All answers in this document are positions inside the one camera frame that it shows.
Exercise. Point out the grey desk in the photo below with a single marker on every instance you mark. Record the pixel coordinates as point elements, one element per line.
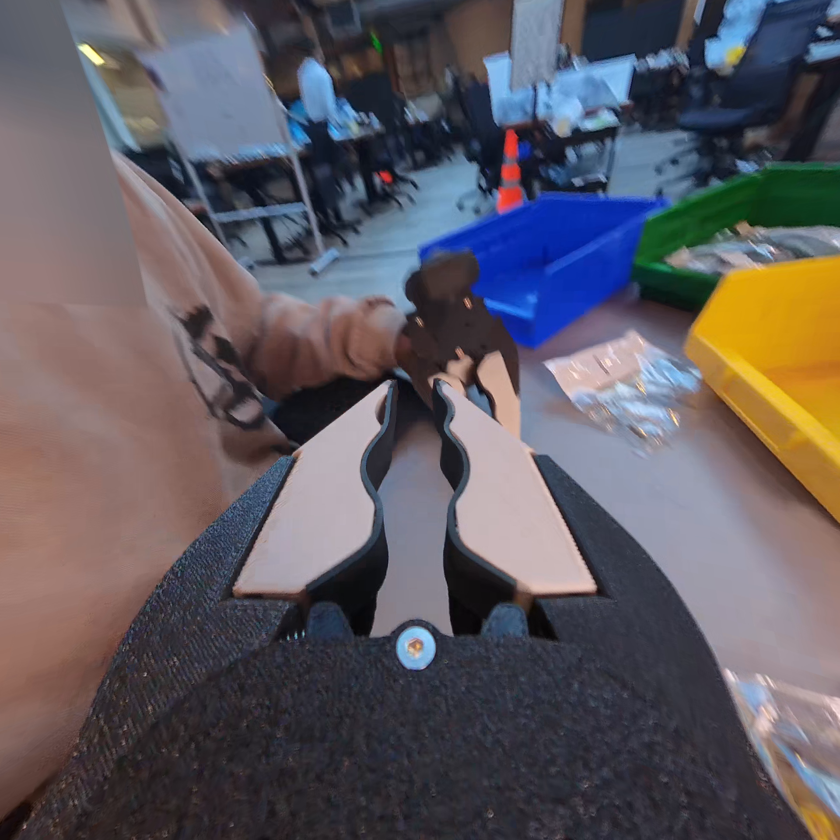
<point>656,525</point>

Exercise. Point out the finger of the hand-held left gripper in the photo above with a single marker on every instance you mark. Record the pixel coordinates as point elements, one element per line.
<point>500,394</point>

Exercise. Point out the clear bag of bricks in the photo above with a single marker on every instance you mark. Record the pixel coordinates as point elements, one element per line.
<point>794,748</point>

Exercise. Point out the person's left forearm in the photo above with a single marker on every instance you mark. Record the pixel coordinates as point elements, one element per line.
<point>322,335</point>

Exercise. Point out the whiteboard on stand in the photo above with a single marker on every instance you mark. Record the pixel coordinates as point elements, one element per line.
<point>217,99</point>

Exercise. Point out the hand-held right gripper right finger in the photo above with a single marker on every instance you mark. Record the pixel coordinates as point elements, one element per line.
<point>519,525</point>

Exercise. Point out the green storage bin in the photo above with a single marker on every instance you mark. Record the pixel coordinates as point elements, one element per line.
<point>676,250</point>

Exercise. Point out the cluttered background table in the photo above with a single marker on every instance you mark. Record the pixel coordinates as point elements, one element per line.
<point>565,118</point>

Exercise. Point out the clear plastic bag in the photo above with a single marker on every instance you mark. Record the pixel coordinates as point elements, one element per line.
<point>761,243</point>

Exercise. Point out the black office chair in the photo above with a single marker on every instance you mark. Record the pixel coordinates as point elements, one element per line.
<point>748,105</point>

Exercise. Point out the yellow storage bin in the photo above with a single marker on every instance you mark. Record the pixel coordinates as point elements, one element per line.
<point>775,368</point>

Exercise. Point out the orange traffic cone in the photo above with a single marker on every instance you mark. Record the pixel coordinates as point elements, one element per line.
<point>511,177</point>

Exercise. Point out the blue storage bin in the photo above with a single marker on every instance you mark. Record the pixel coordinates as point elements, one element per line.
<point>551,256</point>

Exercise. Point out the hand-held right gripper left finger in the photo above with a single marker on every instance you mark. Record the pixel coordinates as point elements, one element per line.
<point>309,525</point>

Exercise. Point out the small clear bag white label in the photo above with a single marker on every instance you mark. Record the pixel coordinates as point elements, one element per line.
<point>630,387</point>

